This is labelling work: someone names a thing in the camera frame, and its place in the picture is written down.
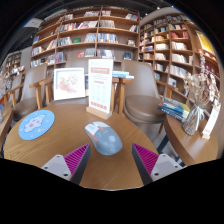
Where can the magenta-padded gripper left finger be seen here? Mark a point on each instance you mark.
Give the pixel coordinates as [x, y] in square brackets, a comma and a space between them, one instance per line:
[77, 159]

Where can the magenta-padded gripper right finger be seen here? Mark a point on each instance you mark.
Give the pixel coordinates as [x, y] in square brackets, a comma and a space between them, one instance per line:
[146, 159]

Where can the grey computer mouse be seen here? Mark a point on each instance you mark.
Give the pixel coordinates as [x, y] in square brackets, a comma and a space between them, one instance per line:
[105, 140]

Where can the round light blue mouse pad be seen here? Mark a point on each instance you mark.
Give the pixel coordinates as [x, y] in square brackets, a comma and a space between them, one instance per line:
[28, 131]

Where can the round wooden side table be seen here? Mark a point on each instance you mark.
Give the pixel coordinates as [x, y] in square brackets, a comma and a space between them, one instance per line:
[190, 146]
[5, 126]

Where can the brown wooden-armed armchair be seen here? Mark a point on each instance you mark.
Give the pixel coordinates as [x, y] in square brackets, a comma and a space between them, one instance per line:
[33, 83]
[143, 106]
[75, 63]

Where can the stack of books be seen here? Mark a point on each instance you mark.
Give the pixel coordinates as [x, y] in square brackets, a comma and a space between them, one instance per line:
[175, 109]

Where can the glass vase with dried flowers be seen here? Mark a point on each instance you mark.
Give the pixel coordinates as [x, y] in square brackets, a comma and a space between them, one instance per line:
[193, 120]
[1, 88]

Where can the small white table sign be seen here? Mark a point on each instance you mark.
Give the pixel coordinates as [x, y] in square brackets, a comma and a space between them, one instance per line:
[210, 123]

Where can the white framed floral picture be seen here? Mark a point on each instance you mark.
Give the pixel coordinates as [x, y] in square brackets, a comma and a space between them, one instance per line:
[69, 84]

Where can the white sign on wooden base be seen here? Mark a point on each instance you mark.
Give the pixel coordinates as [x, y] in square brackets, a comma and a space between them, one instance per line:
[100, 83]

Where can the distant wooden bookshelf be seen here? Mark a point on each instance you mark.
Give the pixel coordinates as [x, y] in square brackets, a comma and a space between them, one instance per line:
[13, 65]

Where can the curved wooden bookshelf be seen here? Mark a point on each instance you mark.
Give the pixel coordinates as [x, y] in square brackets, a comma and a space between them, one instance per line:
[173, 46]

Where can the wide wooden bookshelf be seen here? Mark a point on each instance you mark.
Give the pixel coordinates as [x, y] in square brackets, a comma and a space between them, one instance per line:
[83, 33]

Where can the white hanging ceiling panel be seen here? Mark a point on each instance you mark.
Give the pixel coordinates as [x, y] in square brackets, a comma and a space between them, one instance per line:
[33, 22]

